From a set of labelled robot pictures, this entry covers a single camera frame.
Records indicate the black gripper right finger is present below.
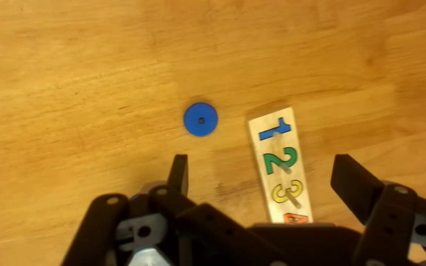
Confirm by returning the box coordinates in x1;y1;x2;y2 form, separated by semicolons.
330;153;426;266

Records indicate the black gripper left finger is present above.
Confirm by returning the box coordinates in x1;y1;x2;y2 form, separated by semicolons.
62;154;293;266

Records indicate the blue round disc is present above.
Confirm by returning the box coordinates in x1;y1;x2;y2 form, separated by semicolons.
182;101;220;139

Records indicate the wooden number peg board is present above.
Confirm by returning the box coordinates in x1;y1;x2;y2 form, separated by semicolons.
247;107;315;225

